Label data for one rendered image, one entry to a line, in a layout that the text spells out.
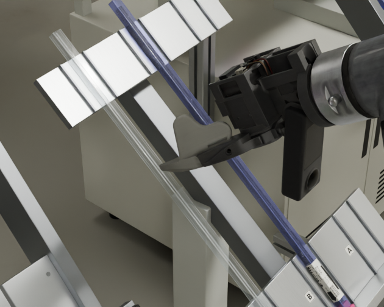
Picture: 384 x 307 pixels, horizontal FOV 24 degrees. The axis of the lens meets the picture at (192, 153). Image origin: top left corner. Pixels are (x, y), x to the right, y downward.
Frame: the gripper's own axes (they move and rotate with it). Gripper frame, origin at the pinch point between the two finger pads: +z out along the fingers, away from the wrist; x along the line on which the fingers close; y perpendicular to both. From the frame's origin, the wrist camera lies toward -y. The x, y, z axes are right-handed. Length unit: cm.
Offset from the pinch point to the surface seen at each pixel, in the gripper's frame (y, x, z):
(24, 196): 3.6, 14.5, 15.6
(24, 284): -4.9, 20.3, 15.8
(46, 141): -16, -89, 154
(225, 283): -26.1, -11.6, 21.2
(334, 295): -27.6, -8.8, -0.2
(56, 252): -3.9, 15.2, 14.4
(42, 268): -4.7, 17.2, 15.6
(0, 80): 4, -106, 187
